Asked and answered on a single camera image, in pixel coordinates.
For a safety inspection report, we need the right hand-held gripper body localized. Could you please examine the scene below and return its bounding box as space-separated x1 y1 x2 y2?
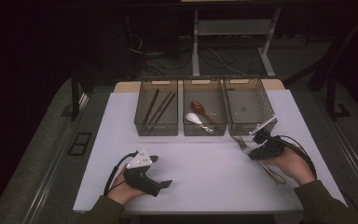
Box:
250 115 285 161

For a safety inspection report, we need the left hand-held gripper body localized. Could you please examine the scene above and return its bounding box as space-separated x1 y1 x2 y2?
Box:
123 148 162 198

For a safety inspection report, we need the smoky clear plastic bin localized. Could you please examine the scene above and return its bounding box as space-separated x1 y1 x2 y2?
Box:
182 77 228 137
223 77 278 136
133 77 179 137

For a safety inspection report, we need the brown chopstick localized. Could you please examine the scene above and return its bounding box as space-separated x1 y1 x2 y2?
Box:
148 91 172 125
141 89 158 126

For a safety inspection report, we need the white spoon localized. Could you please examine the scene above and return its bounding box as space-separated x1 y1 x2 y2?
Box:
185 112 215 135

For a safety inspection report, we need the brown wooden spoon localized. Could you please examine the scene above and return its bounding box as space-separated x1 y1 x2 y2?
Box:
190 100 217 125

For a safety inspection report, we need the person's left hand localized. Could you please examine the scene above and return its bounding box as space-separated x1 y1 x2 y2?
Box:
105 166 145 206

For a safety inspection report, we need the person's right hand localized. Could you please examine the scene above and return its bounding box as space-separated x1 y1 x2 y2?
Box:
262 144 316 187

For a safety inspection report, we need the white table sheet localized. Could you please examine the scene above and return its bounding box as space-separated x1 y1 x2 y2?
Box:
73 89 348 215

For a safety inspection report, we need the black metal stand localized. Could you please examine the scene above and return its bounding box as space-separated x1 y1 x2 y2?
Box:
307 31 352 121
70 68 90 122

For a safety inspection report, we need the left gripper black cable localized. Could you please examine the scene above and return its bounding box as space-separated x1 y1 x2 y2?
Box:
103 150 140 197

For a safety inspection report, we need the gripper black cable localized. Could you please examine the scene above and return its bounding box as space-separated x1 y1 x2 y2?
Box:
103 150 140 197
273 134 318 180

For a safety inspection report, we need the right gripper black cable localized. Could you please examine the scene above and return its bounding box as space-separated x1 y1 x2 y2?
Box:
273 134 318 180

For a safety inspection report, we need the black floor cable bundle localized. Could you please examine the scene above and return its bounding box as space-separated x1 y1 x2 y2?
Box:
126 31 241 77

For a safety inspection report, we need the white metal stand frame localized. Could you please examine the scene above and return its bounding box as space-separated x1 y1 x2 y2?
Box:
191 7 282 78

